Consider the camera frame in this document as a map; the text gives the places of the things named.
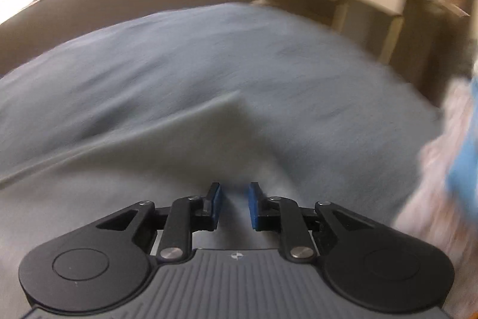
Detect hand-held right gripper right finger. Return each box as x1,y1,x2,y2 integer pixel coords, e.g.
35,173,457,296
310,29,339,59
249,181,376,263

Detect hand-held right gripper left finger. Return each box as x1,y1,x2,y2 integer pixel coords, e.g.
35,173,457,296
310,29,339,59
95,181,222,262

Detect grey sweatpants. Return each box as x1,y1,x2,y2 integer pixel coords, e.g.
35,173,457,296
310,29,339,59
0,91,290,308

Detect checked knitted towel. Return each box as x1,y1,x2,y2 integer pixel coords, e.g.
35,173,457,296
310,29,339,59
392,76,478,267

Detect white cloth with blue trim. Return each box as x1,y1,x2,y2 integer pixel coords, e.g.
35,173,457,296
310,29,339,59
446,72,478,207

